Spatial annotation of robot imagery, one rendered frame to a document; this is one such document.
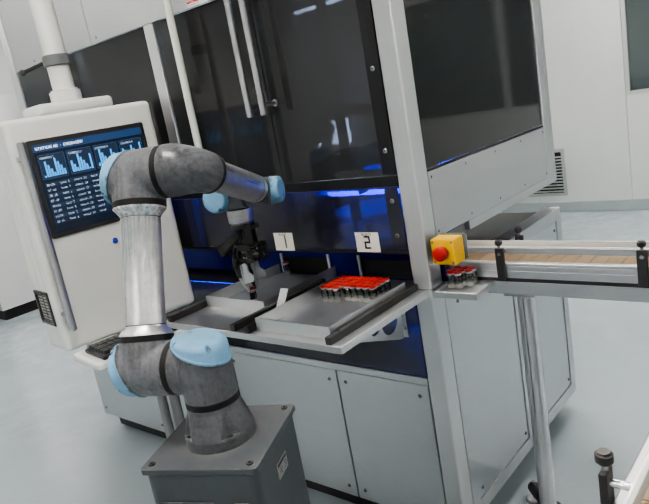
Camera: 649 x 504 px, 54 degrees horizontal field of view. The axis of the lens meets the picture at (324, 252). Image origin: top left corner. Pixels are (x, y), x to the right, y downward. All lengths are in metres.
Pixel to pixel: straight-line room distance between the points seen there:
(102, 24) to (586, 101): 4.68
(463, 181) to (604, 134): 4.45
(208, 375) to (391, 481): 1.07
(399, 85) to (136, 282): 0.83
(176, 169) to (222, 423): 0.53
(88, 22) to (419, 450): 1.95
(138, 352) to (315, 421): 1.07
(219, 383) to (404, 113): 0.85
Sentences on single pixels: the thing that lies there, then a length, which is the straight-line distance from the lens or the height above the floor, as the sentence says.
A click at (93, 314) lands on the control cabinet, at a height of 0.89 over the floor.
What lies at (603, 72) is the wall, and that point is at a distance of 6.31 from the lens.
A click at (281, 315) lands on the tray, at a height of 0.89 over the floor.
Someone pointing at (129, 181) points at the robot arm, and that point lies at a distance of 1.42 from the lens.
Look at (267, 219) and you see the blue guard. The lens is 2.12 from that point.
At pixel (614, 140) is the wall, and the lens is 6.34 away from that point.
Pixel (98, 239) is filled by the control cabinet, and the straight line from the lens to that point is 2.24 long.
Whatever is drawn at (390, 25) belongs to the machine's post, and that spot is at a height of 1.59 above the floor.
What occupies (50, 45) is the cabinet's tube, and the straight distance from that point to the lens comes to 2.31.
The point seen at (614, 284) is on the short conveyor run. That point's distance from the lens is 1.72.
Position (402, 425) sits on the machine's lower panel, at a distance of 2.08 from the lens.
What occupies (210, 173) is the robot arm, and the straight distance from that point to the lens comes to 1.41.
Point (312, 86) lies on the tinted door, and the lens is 1.91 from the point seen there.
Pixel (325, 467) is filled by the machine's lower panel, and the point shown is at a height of 0.17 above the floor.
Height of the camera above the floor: 1.44
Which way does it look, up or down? 13 degrees down
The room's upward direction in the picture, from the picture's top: 10 degrees counter-clockwise
